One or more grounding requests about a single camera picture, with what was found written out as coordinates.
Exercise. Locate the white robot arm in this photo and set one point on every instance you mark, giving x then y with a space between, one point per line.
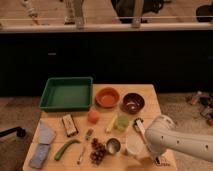
160 137

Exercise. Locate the blue sponge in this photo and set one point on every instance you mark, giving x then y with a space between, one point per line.
39 156

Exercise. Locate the purple bowl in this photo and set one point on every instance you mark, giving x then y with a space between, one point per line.
133 103

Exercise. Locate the orange bowl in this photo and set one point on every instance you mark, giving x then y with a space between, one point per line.
107 97

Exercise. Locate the brown chocolate bar box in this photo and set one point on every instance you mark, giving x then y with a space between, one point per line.
69 125

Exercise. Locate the white plastic cup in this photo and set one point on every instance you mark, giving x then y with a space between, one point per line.
133 144

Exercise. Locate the bunch of dark grapes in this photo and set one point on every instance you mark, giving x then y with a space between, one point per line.
98 151

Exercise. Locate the orange fruit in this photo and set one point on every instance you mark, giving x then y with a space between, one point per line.
93 116

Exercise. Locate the green plastic cup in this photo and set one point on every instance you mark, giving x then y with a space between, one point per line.
122 123

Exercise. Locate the white handled dish brush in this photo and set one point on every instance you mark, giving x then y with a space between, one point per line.
138 126

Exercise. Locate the green plastic tray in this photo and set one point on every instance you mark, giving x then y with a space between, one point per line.
67 94

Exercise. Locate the small metal cup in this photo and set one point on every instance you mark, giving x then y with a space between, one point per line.
113 146

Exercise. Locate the metal fork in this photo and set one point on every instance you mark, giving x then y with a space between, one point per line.
85 142

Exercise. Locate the grey folded cloth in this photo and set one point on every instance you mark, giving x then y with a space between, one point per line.
46 133

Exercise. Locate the green cucumber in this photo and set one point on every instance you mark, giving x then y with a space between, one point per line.
63 148

